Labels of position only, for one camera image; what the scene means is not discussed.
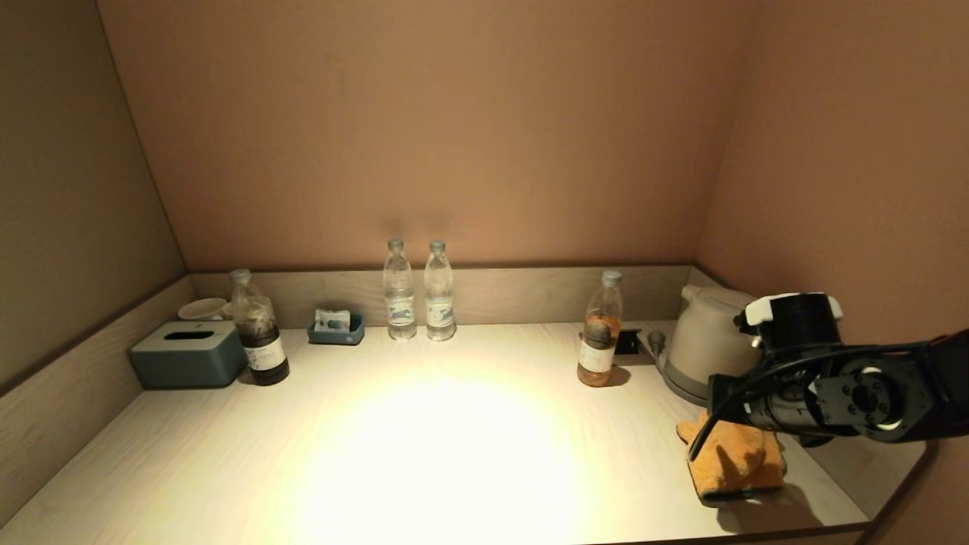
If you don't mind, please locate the recessed black power socket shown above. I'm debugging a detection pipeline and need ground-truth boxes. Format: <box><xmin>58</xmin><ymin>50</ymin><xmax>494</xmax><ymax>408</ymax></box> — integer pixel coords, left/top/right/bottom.
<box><xmin>579</xmin><ymin>329</ymin><xmax>653</xmax><ymax>367</ymax></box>

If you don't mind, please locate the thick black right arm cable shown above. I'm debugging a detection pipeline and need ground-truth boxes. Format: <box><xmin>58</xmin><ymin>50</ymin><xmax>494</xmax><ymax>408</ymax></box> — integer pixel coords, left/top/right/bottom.
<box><xmin>687</xmin><ymin>344</ymin><xmax>933</xmax><ymax>463</ymax></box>

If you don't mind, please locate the dark liquid bottle white label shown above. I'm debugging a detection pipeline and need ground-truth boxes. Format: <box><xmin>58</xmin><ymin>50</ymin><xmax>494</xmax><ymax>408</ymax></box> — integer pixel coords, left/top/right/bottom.
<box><xmin>229</xmin><ymin>269</ymin><xmax>290</xmax><ymax>387</ymax></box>

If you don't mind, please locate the amber tea bottle white cap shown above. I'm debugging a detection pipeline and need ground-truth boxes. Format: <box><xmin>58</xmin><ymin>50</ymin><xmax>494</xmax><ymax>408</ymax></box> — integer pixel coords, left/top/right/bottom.
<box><xmin>578</xmin><ymin>270</ymin><xmax>625</xmax><ymax>388</ymax></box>

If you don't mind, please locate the grey-blue tissue box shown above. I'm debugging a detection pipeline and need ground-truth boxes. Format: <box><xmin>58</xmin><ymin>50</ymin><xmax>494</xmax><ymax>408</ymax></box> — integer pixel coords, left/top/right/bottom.
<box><xmin>128</xmin><ymin>320</ymin><xmax>248</xmax><ymax>390</ymax></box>

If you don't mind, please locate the orange microfibre cloth grey underside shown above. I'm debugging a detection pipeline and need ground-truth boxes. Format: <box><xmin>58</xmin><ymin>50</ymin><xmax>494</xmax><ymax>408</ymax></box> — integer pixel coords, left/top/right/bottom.
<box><xmin>676</xmin><ymin>413</ymin><xmax>788</xmax><ymax>501</ymax></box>

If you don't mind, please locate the small blue tray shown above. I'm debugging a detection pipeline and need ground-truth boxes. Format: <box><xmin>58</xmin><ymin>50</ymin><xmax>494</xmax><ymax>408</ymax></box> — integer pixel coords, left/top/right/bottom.
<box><xmin>307</xmin><ymin>313</ymin><xmax>365</xmax><ymax>346</ymax></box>

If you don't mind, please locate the grey kettle base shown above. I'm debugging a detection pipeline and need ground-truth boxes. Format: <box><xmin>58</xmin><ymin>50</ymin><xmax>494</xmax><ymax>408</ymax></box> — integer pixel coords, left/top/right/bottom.
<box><xmin>656</xmin><ymin>354</ymin><xmax>721</xmax><ymax>407</ymax></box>

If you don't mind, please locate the white electric kettle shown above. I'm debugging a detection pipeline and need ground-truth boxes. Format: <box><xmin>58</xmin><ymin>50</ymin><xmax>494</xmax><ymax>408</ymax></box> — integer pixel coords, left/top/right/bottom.
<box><xmin>665</xmin><ymin>285</ymin><xmax>762</xmax><ymax>396</ymax></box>

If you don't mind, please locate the clear water bottle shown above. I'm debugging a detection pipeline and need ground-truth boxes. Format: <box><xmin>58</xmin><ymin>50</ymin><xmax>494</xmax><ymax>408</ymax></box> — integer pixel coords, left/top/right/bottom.
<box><xmin>382</xmin><ymin>238</ymin><xmax>418</xmax><ymax>341</ymax></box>
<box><xmin>424</xmin><ymin>241</ymin><xmax>456</xmax><ymax>342</ymax></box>

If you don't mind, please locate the white ceramic cup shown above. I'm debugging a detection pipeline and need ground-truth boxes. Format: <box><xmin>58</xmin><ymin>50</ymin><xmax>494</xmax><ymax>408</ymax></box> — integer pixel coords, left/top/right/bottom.
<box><xmin>177</xmin><ymin>297</ymin><xmax>232</xmax><ymax>322</ymax></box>

